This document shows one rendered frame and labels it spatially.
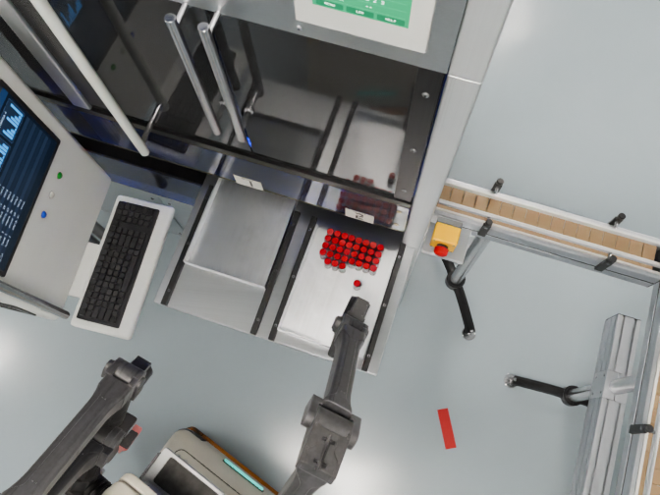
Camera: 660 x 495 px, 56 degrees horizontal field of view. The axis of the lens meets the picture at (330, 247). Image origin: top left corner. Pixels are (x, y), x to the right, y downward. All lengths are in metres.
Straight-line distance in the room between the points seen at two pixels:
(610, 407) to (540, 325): 0.66
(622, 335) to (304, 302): 1.12
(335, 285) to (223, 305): 0.34
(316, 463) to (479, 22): 0.81
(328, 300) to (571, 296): 1.38
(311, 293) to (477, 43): 1.07
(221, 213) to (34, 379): 1.37
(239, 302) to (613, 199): 1.90
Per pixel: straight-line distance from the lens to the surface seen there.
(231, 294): 1.90
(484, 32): 0.97
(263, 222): 1.94
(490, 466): 2.76
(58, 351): 3.00
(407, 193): 1.55
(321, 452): 1.20
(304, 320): 1.85
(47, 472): 1.27
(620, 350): 2.36
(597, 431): 2.30
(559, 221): 1.98
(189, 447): 2.49
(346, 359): 1.39
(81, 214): 2.06
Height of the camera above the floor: 2.70
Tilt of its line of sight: 73 degrees down
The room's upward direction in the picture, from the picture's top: 5 degrees counter-clockwise
